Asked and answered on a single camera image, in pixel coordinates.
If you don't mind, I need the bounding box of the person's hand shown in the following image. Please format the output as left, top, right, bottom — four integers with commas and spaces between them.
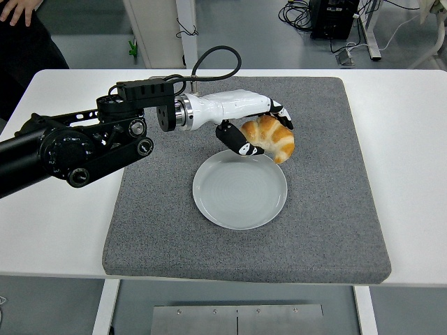
0, 0, 39, 27

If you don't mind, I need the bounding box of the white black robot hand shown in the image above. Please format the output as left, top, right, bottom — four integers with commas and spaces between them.
190, 89, 295, 158

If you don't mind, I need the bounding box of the golden croissant bread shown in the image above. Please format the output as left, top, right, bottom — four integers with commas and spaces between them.
240, 114, 296, 165

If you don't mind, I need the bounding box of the round grey plate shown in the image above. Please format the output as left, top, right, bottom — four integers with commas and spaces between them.
191, 148, 288, 231

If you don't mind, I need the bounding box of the grey metal plate with screws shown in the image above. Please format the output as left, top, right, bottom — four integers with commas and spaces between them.
150, 304, 325, 335

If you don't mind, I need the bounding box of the person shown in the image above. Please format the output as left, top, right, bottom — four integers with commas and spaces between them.
0, 0, 70, 121

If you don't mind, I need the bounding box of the grey felt mat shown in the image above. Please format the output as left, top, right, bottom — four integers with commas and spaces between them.
101, 75, 393, 285

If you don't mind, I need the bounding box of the white cabinet panel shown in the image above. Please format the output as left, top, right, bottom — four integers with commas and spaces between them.
122, 0, 185, 70

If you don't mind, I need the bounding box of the grey foot pedal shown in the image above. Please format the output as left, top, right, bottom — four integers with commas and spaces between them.
335, 48, 356, 67

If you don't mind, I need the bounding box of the black computer case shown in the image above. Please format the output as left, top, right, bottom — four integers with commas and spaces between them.
309, 0, 360, 40

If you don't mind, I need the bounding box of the white desk leg with foot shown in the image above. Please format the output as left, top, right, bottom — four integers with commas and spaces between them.
354, 0, 382, 62

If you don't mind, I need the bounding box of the white curved stand leg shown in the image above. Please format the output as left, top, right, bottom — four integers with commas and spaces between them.
406, 13, 447, 70

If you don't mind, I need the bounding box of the cream cloth item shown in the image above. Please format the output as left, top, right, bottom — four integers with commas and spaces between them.
418, 0, 447, 24

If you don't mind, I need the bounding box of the white table leg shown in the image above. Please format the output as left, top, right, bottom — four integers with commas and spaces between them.
91, 278, 122, 335
352, 285, 380, 335

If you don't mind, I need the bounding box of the white square post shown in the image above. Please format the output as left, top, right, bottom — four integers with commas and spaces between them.
175, 0, 199, 70

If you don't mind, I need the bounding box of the black cable knot on post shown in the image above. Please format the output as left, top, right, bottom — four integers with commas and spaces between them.
175, 17, 200, 38

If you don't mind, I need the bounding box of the black floor cable bundle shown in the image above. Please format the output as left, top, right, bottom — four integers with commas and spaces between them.
278, 0, 314, 33

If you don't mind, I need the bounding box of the white floor cable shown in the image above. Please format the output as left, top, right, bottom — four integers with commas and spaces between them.
344, 13, 422, 53

